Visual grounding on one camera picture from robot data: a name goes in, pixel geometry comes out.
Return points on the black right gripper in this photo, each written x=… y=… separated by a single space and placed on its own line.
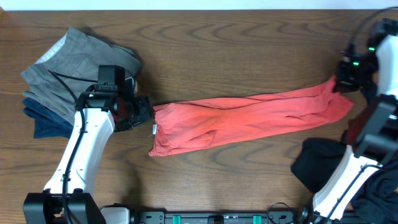
x=344 y=84

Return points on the blue folded garment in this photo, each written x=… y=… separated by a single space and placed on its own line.
x=47 y=123

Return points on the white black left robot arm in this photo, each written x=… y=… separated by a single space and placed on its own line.
x=68 y=196

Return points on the grey folded shorts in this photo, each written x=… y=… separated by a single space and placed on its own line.
x=76 y=55

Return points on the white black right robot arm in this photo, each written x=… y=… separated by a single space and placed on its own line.
x=371 y=139

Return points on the black garment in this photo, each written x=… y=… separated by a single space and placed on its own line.
x=374 y=202

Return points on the red printed t-shirt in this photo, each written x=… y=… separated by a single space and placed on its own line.
x=189 y=126

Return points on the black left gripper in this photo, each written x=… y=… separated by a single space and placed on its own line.
x=146 y=109

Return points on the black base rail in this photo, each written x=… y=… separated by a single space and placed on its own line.
x=158 y=217

